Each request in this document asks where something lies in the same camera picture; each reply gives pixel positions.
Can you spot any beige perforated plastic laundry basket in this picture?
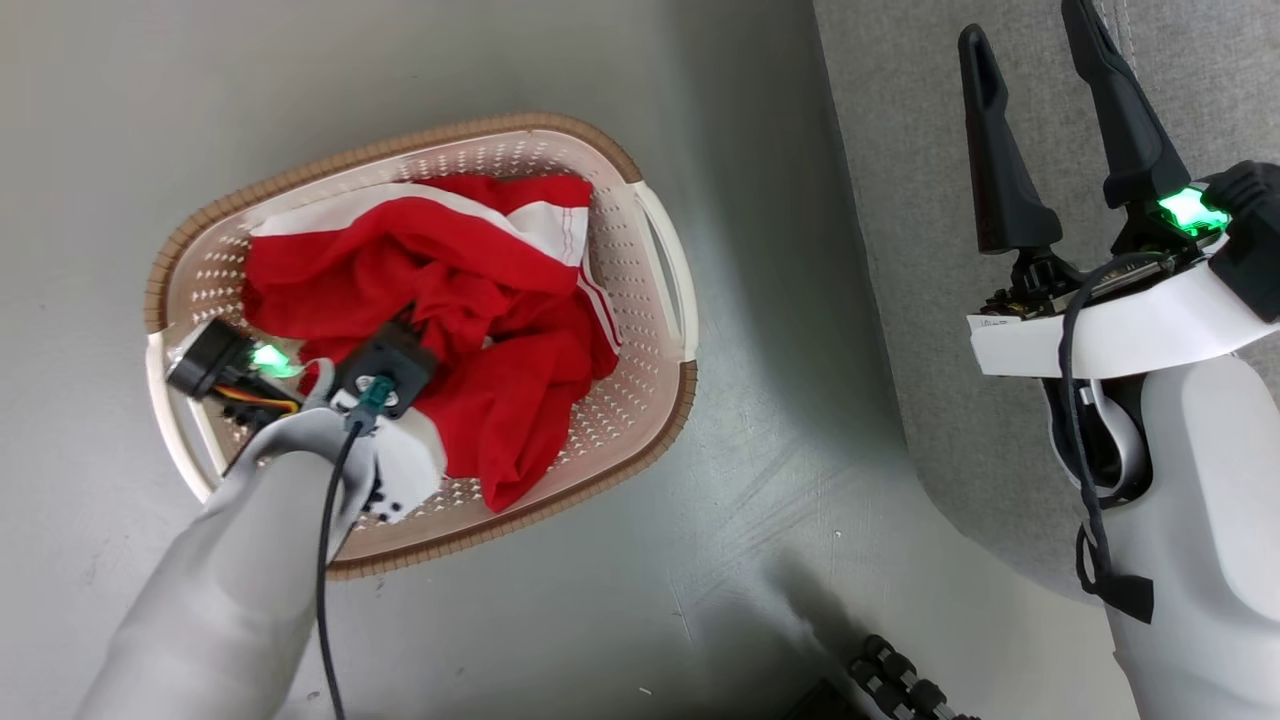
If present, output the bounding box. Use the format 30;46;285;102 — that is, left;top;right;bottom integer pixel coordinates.
143;112;699;581

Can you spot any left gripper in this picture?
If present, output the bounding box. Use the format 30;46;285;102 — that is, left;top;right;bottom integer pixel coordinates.
165;318;449;526

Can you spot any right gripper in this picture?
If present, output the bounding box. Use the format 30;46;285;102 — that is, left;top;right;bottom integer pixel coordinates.
958;0;1280;379

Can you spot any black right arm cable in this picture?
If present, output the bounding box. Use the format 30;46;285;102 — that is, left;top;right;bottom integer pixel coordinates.
1058;252;1171;623

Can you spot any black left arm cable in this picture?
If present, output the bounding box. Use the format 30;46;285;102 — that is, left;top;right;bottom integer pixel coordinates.
316;420;367;720

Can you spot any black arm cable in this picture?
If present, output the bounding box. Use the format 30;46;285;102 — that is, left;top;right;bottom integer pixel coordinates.
316;420;367;720
1058;252;1171;623

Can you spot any grey fabric sofa seat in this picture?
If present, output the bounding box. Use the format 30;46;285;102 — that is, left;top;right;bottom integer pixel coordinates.
812;0;1280;603

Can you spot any red garment with white stripes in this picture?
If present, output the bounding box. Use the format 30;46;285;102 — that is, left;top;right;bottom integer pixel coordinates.
240;174;623;513

